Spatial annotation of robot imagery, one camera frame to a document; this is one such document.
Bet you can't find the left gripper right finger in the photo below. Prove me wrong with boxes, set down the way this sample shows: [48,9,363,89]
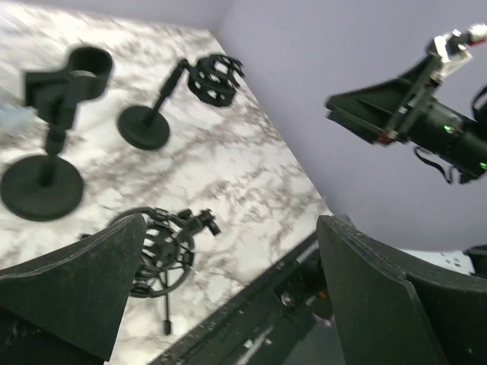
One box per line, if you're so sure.
[317,215,486,364]

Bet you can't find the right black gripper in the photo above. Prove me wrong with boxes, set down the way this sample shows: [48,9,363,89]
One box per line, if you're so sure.
[325,56,472,147]

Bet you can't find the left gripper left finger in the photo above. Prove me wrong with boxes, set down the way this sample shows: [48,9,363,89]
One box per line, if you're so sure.
[1,214,147,361]

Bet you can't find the black tripod mic stand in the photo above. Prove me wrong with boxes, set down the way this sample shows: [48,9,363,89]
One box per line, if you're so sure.
[107,206,221,335]

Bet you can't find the black round-base mic stand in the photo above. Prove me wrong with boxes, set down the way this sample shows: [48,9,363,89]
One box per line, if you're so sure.
[1,46,113,222]

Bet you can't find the clear plastic screw box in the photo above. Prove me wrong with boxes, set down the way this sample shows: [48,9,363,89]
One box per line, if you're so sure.
[1,88,37,142]

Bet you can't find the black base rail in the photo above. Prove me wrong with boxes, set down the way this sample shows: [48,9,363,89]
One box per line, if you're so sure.
[153,233,333,365]

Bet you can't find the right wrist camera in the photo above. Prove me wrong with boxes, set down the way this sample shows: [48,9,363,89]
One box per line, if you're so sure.
[427,24,486,83]

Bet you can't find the black shock-mount mic stand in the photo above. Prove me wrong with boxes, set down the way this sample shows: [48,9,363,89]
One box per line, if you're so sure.
[116,53,244,151]

